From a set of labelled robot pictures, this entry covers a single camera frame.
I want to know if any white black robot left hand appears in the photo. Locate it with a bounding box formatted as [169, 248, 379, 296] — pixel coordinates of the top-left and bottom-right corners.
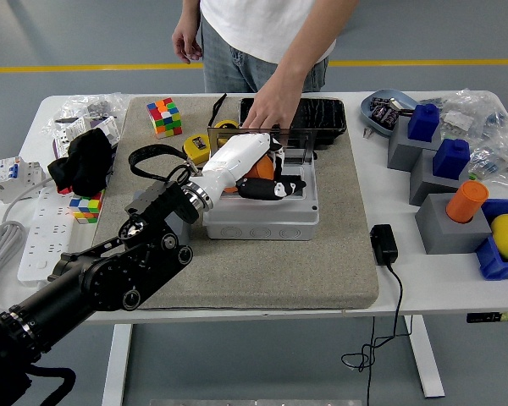
[196, 132, 308, 209]

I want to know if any person's left hand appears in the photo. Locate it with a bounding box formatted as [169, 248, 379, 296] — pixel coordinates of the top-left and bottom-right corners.
[240, 75, 305, 136]

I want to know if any person's right hand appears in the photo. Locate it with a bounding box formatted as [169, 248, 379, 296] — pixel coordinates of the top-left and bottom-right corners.
[171, 19, 204, 64]

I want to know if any orange cylinder battery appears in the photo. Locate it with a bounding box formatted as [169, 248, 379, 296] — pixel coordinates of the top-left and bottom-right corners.
[223, 154, 277, 195]
[444, 179, 490, 224]

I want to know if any smoked transparent box lid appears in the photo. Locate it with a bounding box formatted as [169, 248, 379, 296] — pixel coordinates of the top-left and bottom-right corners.
[206, 123, 318, 167]

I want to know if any grey plastic junction box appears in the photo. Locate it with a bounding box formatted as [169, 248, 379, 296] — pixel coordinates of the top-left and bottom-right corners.
[202, 160, 321, 241]

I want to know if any white purple package box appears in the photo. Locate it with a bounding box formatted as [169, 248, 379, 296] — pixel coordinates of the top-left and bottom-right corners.
[51, 114, 122, 160]

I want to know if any yellow tape measure 5m print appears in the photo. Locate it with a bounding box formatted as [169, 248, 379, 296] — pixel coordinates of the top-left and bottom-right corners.
[207, 93, 240, 137]

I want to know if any yellow tape measure black label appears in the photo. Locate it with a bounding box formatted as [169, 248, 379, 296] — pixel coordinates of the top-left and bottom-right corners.
[182, 134, 213, 167]

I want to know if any black plastic tray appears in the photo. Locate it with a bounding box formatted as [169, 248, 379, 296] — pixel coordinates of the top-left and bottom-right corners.
[238, 97, 348, 150]

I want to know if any colourful puzzle cube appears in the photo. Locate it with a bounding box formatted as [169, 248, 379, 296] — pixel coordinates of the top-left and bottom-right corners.
[69, 189, 106, 225]
[146, 97, 184, 140]

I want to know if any black table control panel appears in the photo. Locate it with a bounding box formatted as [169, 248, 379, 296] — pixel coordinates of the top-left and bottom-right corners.
[467, 311, 508, 325]

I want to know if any grey block with round hole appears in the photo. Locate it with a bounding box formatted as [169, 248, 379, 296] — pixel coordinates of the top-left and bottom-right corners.
[131, 189, 191, 246]
[414, 192, 494, 255]

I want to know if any white table leg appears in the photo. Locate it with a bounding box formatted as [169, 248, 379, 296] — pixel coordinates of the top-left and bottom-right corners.
[101, 324, 133, 406]
[404, 315, 445, 398]

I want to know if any clear plastic bag of parts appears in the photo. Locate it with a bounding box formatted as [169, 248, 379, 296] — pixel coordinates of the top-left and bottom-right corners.
[467, 134, 508, 187]
[418, 87, 508, 140]
[41, 91, 130, 136]

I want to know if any grey-brown fabric mat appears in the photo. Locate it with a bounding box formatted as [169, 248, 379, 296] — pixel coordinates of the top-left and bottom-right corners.
[80, 96, 380, 310]

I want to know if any blue-grey dish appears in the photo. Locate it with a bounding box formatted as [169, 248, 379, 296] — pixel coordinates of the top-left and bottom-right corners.
[360, 88, 419, 137]

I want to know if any blue plastic bin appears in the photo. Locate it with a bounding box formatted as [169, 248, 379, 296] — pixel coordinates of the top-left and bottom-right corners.
[475, 198, 508, 281]

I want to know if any grey block holder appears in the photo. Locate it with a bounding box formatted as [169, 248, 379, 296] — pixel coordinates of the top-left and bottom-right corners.
[409, 148, 471, 207]
[387, 116, 444, 173]

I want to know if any blue plastic block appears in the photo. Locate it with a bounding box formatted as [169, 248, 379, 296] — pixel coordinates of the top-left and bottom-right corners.
[407, 103, 441, 143]
[432, 138, 471, 179]

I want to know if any black cloth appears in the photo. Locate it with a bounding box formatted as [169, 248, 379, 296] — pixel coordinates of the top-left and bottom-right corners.
[47, 129, 113, 198]

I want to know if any white circuit breaker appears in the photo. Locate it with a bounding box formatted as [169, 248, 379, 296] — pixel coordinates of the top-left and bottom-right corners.
[0, 155, 47, 205]

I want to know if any black power adapter with cord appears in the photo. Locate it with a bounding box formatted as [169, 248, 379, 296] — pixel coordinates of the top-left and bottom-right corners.
[340, 223, 414, 406]

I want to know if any white power strip with cord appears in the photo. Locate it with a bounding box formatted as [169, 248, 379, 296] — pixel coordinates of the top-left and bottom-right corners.
[0, 178, 75, 314]

